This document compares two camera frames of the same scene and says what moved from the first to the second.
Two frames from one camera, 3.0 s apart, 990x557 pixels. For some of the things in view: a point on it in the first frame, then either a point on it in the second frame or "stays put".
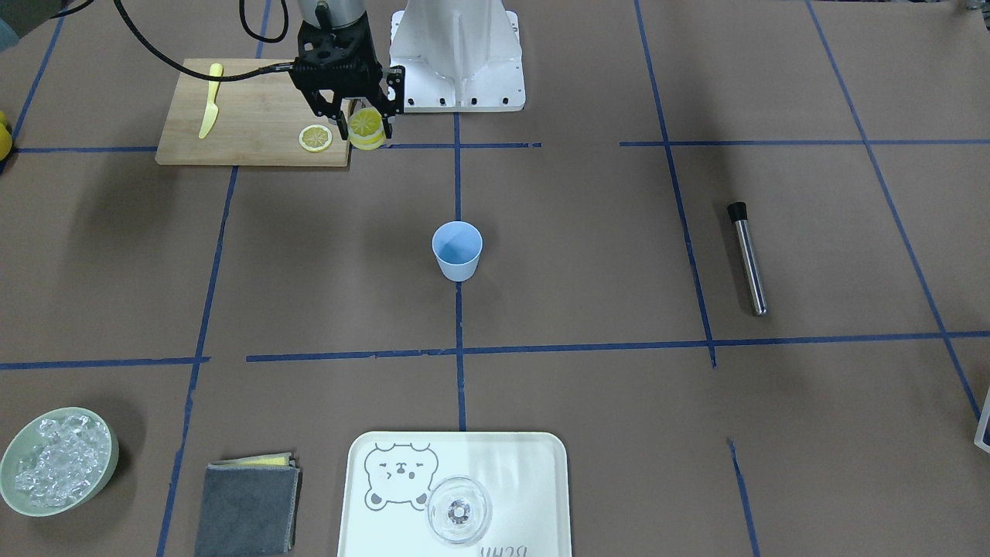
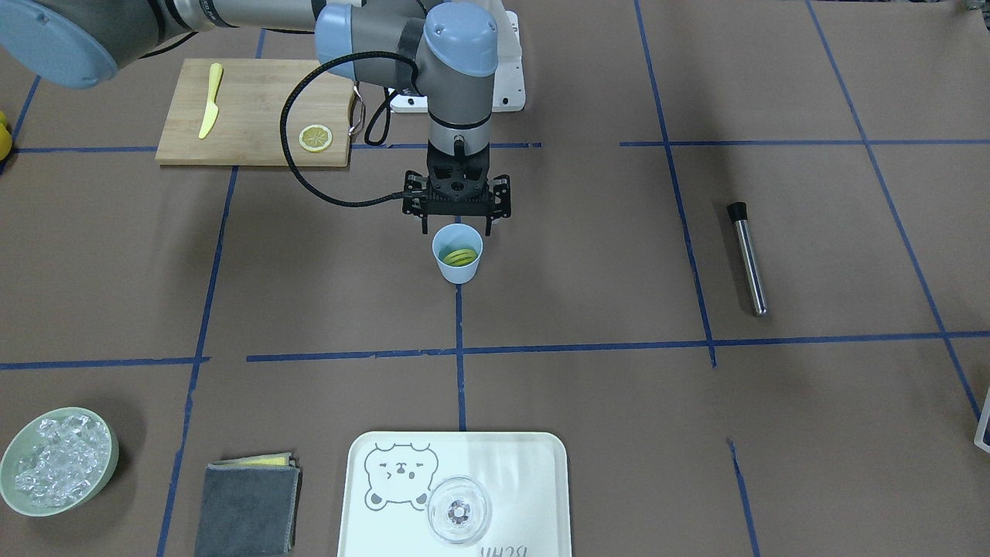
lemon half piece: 366,129 to 461,257
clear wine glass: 459,510 stays put
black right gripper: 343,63 to 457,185
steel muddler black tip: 738,212 stays put
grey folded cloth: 249,506 stays put
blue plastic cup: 457,245 stays put
